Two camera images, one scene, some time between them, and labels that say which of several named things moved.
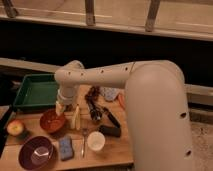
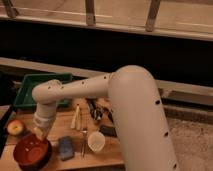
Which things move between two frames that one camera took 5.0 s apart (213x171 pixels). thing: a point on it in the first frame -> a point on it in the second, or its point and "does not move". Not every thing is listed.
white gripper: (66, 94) -> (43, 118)
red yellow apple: (15, 127) does not move
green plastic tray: (37, 90) does not move
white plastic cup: (96, 140) does not move
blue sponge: (66, 148) does not move
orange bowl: (51, 122) -> (32, 152)
